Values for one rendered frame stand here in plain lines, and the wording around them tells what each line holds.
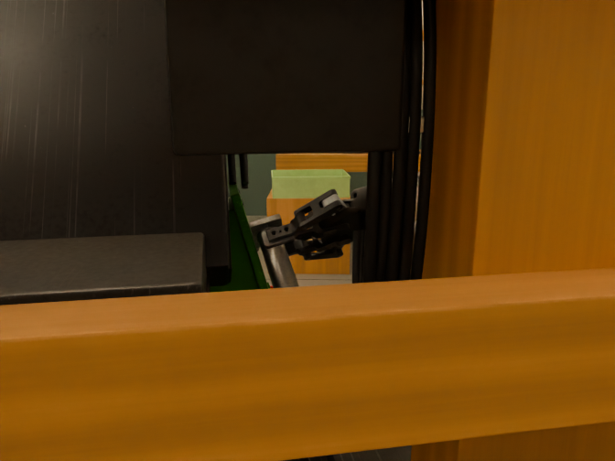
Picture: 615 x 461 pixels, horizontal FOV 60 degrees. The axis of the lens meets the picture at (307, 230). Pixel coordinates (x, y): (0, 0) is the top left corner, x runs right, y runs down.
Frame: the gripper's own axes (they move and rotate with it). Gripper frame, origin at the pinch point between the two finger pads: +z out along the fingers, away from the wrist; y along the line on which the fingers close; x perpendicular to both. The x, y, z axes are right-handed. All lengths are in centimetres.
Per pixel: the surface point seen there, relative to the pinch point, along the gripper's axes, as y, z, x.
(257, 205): -471, -14, -328
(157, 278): 18.3, 11.7, 10.2
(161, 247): 11.5, 12.2, 2.9
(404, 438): 24.5, -2.1, 29.4
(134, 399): 30.4, 11.5, 23.8
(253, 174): -445, -20, -354
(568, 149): 30.4, -18.3, 17.1
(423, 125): 27.1, -12.0, 9.3
